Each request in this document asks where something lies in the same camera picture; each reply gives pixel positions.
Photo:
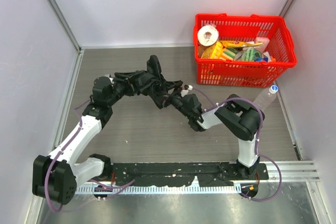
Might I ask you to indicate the black folding umbrella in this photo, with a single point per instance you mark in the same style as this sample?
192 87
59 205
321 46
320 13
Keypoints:
149 82

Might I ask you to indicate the red plastic shopping basket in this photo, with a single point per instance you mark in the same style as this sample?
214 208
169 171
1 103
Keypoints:
277 58

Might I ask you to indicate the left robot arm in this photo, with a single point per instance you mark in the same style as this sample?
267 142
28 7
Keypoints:
57 176

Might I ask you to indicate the yellow snack package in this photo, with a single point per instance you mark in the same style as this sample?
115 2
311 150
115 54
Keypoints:
238 44

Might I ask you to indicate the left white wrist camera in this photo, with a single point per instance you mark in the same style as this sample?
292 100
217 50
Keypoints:
110 77

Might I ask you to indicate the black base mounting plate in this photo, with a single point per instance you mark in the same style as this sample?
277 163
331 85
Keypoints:
208 174

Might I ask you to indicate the white box in basket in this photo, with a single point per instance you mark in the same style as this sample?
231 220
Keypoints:
263 43

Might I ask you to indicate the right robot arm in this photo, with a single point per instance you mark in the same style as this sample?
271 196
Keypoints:
240 116

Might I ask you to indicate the yellow green sponge pack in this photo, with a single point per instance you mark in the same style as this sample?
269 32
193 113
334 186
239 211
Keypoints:
218 51

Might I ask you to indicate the aluminium frame rail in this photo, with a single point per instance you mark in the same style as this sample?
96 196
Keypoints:
288 196

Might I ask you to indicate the clear plastic water bottle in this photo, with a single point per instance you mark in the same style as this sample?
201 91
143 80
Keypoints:
266 97

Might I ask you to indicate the green striped package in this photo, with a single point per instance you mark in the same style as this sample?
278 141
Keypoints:
251 54

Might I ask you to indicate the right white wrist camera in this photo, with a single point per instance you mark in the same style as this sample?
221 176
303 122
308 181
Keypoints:
186 89

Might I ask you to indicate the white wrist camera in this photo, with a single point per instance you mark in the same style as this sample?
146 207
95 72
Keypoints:
110 77
186 89

